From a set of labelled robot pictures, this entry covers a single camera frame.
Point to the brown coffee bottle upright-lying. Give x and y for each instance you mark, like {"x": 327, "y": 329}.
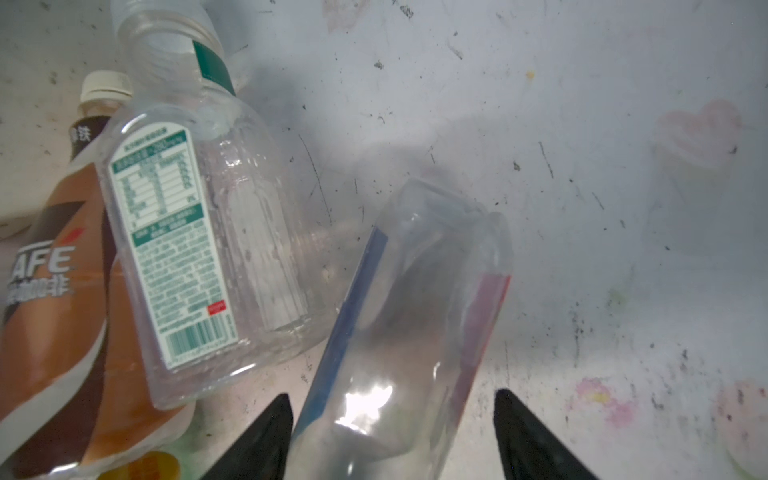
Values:
{"x": 74, "y": 397}

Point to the clear bottle blue cap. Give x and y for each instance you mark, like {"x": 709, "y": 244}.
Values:
{"x": 391, "y": 387}

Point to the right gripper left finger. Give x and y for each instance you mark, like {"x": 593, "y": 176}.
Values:
{"x": 261, "y": 451}

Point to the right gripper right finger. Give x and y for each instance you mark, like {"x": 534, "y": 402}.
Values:
{"x": 528, "y": 449}

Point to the clear bottle green white label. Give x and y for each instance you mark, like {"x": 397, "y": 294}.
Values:
{"x": 225, "y": 269}

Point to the green plastic bottle yellow cap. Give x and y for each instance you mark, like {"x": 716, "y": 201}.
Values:
{"x": 155, "y": 465}

